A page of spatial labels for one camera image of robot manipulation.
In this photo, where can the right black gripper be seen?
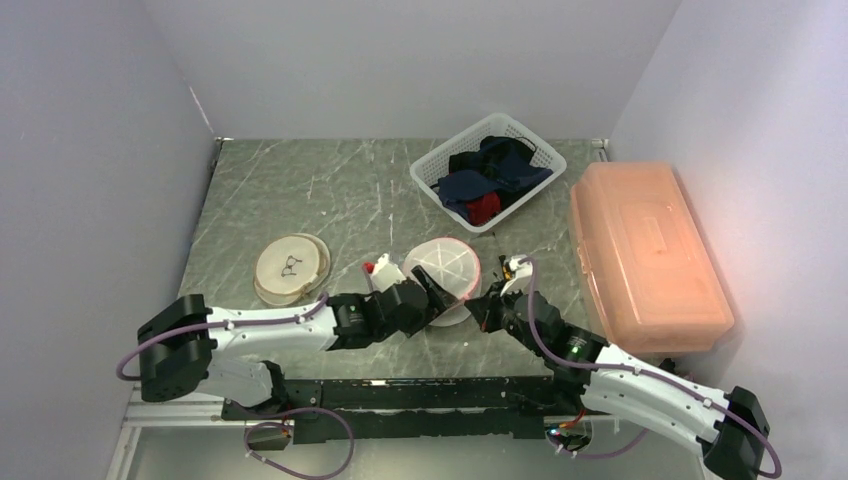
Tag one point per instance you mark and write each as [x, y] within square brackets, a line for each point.
[490, 304]

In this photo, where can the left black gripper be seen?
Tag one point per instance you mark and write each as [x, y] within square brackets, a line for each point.
[440, 301]

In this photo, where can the red bra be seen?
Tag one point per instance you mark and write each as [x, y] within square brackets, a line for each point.
[483, 209]

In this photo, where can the navy blue bra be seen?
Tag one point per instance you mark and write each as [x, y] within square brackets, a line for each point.
[481, 184]

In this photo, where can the white mesh laundry bag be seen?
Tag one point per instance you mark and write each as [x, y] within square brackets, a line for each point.
[289, 268]

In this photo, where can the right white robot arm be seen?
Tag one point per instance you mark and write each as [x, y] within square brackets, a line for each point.
[727, 430]

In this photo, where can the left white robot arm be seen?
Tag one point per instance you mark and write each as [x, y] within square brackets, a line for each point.
[192, 347]

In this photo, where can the black bra in basket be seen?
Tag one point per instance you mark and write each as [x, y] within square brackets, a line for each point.
[503, 161]

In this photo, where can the black yellow short screwdriver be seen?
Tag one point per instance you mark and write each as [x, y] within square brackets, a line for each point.
[506, 269]

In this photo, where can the white plastic basket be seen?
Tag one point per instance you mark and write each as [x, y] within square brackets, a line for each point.
[434, 165]

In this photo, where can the orange translucent storage box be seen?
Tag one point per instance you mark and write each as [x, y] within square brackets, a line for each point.
[647, 279]

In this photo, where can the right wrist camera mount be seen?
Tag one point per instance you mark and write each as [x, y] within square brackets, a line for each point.
[522, 274]

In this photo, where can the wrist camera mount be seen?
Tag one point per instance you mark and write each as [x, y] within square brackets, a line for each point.
[382, 273]
[522, 274]

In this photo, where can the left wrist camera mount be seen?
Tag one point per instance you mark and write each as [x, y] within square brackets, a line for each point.
[382, 273]

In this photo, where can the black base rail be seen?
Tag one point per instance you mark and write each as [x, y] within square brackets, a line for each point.
[522, 407]

